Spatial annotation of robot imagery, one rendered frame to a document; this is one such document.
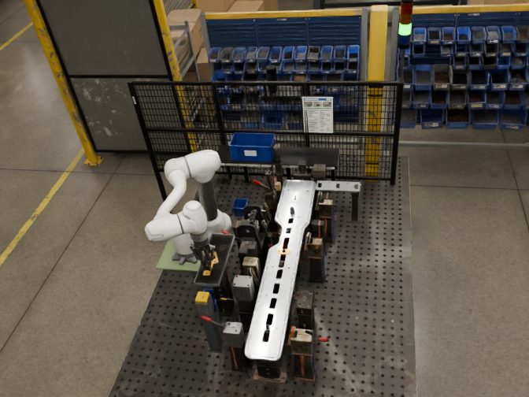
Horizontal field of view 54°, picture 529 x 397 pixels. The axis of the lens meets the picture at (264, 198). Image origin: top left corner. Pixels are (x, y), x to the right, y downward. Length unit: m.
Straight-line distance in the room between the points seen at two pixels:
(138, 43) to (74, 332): 2.51
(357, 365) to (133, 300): 2.09
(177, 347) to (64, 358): 1.34
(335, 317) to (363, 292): 0.25
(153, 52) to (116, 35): 0.36
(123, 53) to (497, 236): 3.64
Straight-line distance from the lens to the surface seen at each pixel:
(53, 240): 5.18
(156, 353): 3.13
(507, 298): 4.27
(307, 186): 3.46
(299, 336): 2.60
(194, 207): 2.42
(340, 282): 3.26
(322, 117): 3.61
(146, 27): 4.81
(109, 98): 5.37
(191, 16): 6.25
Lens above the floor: 3.22
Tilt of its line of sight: 41 degrees down
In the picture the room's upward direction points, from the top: 8 degrees counter-clockwise
